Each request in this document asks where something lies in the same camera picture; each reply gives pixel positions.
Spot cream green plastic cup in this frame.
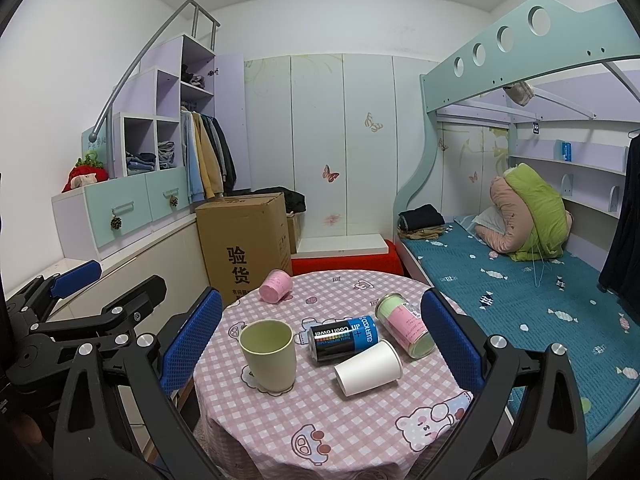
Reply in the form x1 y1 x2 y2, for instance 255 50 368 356
239 318 297 393

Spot pink plastic cup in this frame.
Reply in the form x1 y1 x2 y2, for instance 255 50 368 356
258 269 293 304

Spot white paper cup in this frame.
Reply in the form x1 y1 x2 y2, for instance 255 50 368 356
334 340 402 396

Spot teal drawer unit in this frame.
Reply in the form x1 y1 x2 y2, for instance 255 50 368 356
51 167 189 261

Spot brown cardboard box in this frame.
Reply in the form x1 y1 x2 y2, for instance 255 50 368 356
195 193 292 307

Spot red plush toy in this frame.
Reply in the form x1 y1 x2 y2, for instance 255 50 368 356
62 150 108 193

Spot green pink transparent canister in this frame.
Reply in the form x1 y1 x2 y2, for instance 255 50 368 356
374 292 435 360

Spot pink checkered tablecloth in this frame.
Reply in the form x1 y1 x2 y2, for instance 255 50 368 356
194 270 472 479

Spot hanging clothes row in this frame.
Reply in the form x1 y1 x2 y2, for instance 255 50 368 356
180 107 236 204

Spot black blue CoolTowel can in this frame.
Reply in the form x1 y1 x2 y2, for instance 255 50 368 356
307 315 378 364

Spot green pink rolled blanket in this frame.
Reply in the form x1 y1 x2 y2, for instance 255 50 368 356
473 162 573 261

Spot silver stair handrail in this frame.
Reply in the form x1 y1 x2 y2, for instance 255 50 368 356
88 0 222 143

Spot folded dark clothes pile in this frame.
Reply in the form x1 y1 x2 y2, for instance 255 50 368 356
397 204 445 240

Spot red storage box white top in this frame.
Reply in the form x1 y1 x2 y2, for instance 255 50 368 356
292 234 405 275

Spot purple white shelf staircase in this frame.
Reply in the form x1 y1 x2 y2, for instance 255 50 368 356
101 35 252 191

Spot white wardrobe butterfly stickers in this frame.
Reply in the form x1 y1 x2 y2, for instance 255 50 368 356
244 54 435 238

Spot teal bunk bed frame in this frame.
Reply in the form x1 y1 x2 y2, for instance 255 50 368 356
394 0 639 269

